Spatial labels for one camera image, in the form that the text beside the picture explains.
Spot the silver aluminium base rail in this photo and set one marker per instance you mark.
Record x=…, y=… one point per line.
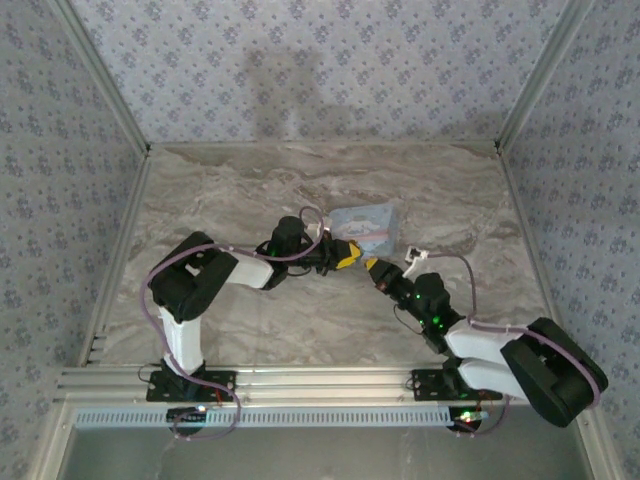
x=320, y=382

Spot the silver aluminium side rail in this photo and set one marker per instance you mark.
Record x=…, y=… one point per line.
x=120, y=250

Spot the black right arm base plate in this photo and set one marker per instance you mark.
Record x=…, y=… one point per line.
x=430, y=385

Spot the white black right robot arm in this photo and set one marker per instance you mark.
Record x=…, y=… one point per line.
x=540, y=370

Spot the grey metal floor plate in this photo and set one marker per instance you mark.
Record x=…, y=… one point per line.
x=320, y=457

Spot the right control board with LED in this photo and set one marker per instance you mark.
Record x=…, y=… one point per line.
x=467, y=416

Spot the silver aluminium frame post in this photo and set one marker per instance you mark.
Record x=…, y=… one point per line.
x=107, y=85
x=545, y=75

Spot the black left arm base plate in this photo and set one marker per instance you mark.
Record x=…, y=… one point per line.
x=220, y=382

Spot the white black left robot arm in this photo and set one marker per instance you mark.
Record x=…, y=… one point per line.
x=182, y=340

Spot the control board with led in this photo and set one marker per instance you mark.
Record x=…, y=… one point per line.
x=187, y=413
x=467, y=416

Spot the left control board with LED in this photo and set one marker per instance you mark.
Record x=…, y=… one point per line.
x=187, y=413

